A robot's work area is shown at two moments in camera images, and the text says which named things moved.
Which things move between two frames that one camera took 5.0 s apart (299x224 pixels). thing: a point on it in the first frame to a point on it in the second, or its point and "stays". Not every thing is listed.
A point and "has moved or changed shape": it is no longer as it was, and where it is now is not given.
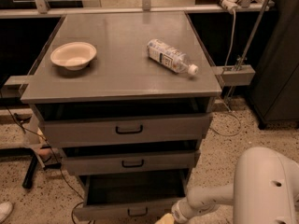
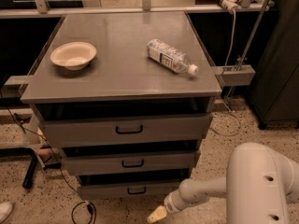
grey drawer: [131, 195] has moved or changed shape
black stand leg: [28, 180] stays
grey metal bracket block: [234, 75] stays
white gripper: [177, 213] to [170, 202]
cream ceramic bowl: [74, 55] stays
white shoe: [6, 208] stays
